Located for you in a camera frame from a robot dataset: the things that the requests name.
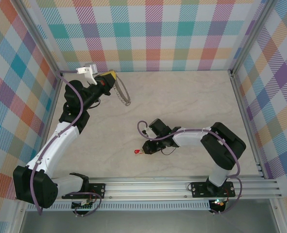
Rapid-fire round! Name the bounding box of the left white camera bracket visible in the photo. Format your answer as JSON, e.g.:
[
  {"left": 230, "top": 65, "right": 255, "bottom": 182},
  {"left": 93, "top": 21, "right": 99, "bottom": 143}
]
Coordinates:
[{"left": 75, "top": 67, "right": 95, "bottom": 85}]

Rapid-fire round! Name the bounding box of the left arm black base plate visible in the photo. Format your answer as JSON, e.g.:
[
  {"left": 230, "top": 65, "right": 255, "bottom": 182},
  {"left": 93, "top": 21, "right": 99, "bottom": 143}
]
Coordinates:
[{"left": 62, "top": 182, "right": 106, "bottom": 200}]

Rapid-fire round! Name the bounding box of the white slotted cable duct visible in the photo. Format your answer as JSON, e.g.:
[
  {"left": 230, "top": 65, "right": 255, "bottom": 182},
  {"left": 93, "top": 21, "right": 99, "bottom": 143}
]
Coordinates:
[{"left": 26, "top": 200, "right": 212, "bottom": 212}]

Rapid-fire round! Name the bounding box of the aluminium frame leg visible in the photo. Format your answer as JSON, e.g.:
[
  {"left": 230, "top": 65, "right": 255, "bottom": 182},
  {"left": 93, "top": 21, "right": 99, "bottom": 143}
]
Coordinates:
[
  {"left": 11, "top": 200, "right": 29, "bottom": 233},
  {"left": 270, "top": 198, "right": 287, "bottom": 233}
]

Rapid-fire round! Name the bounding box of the aluminium corner post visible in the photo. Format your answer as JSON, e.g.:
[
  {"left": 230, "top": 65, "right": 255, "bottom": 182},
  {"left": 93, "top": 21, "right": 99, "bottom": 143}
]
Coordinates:
[
  {"left": 13, "top": 0, "right": 64, "bottom": 80},
  {"left": 228, "top": 0, "right": 279, "bottom": 77}
]

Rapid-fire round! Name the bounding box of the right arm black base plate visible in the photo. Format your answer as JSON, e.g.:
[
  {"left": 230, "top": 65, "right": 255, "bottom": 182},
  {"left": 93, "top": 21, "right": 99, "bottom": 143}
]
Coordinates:
[{"left": 190, "top": 181, "right": 236, "bottom": 199}]

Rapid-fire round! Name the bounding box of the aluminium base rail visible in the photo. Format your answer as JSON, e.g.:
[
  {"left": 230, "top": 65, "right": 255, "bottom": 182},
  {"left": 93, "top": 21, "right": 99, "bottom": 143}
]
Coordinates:
[{"left": 14, "top": 175, "right": 281, "bottom": 202}]

